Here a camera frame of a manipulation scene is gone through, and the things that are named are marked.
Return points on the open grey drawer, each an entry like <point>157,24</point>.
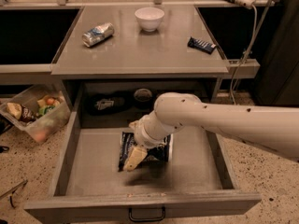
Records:
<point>87,186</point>

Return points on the white ceramic bowl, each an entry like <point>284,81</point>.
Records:
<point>149,18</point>

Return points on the silver blue soda can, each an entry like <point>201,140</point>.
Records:
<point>98,34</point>

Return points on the blue chip bag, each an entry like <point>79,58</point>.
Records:
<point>163,152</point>

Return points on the dark blue snack bar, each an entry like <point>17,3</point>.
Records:
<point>201,45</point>

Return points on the grey counter cabinet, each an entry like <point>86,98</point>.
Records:
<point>40,44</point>

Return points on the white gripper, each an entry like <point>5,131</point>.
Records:
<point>142,136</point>

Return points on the brown snack bag in bin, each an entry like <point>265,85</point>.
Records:
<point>20,112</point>

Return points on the clear plastic storage bin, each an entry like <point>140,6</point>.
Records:
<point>50,107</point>

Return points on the black drawer handle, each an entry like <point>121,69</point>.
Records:
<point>146,215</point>

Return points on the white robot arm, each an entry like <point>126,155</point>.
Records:
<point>275,129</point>

